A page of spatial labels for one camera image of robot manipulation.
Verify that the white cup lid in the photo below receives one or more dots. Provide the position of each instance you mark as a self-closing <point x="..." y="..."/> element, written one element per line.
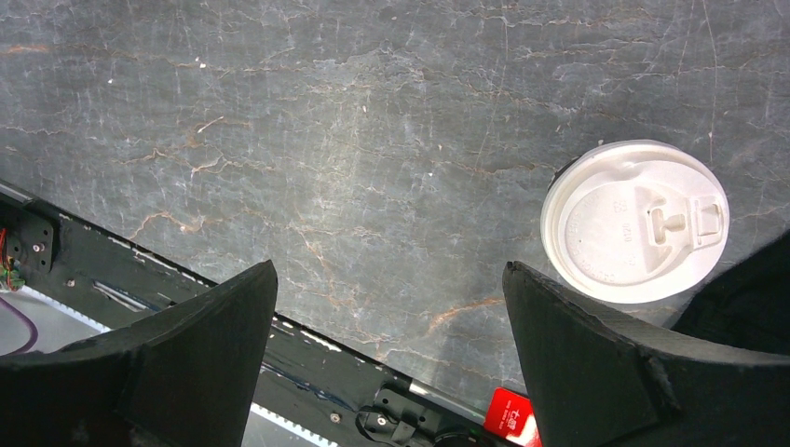
<point x="635" y="222"/>

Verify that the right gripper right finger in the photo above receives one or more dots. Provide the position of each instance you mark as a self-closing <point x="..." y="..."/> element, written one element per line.
<point x="599" y="377"/>

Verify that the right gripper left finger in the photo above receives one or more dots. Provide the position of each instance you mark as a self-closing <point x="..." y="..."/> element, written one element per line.
<point x="184" y="376"/>

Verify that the black paper coffee cup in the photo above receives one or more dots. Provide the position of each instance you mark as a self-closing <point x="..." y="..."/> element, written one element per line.
<point x="558" y="174"/>

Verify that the red card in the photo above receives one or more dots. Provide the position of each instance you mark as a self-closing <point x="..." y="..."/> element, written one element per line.
<point x="511" y="417"/>

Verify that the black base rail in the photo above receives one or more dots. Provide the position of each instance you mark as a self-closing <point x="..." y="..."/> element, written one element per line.
<point x="64" y="280"/>

